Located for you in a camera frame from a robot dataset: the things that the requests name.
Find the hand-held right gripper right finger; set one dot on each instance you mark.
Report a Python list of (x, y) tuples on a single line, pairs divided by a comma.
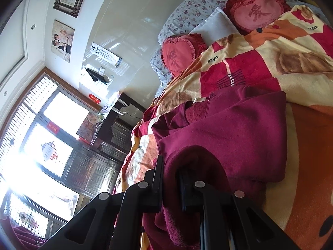
[(188, 195)]

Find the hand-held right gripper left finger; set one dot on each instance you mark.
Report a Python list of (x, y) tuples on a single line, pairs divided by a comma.
[(157, 187)]

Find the maroon fleece garment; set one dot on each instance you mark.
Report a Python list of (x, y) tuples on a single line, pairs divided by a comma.
[(234, 135)]

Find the slatted radiator cover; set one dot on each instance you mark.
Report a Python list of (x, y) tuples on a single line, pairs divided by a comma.
[(91, 169)]

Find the dark wooden desk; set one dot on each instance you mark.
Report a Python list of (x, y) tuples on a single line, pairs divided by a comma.
[(111, 127)]

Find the patterned box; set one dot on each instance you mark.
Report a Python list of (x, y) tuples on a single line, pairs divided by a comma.
[(88, 127)]

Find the wooden framed window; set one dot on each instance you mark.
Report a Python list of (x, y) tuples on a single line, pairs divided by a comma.
[(52, 135)]

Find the printed orange red blanket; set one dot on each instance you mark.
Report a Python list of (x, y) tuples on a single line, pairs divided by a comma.
[(312, 148)]

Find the small red heart pillow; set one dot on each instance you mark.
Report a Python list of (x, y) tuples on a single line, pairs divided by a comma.
[(177, 54)]

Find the person's maroon clothing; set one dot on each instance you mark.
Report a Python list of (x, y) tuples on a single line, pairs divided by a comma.
[(23, 237)]

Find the eye chart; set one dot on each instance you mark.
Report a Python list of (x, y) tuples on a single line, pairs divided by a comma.
[(104, 53)]

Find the white pillow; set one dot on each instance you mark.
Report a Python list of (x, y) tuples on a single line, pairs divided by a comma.
[(216, 26)]

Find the large red heart pillow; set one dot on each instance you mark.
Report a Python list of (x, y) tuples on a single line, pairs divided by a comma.
[(255, 13)]

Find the red wall sign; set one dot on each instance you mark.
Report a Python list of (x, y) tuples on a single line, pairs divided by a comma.
[(94, 98)]

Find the black wall-mounted device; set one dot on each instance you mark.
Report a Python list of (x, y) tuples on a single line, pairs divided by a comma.
[(97, 75)]

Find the wall photo poster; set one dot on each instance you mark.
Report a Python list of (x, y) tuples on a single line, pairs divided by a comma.
[(62, 40)]

